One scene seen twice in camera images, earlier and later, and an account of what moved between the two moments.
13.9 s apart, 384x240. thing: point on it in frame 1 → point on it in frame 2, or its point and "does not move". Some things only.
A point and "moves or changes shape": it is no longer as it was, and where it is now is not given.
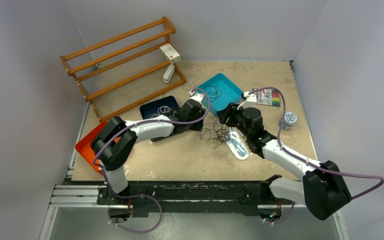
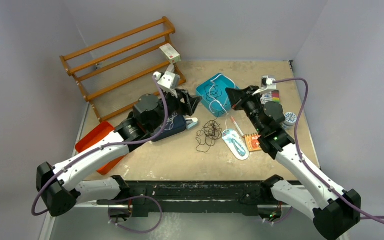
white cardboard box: (170, 53) does not move
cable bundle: (218, 132) moves or changes shape
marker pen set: (271, 97) does not move
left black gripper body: (196, 126) → (175, 104)
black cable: (212, 92) does not move
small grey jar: (289, 119) does not move
